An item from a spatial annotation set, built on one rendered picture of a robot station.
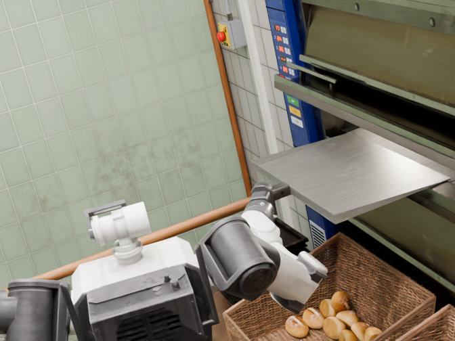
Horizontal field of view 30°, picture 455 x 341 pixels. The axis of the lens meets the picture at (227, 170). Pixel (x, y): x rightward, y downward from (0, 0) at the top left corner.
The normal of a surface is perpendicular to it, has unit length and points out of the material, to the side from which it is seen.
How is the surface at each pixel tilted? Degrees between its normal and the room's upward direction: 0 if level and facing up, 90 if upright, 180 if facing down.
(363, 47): 70
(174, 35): 90
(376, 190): 0
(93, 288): 0
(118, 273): 0
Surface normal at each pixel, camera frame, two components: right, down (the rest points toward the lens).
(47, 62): 0.36, 0.27
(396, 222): -0.93, -0.01
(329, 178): -0.22, -0.91
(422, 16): -0.91, 0.32
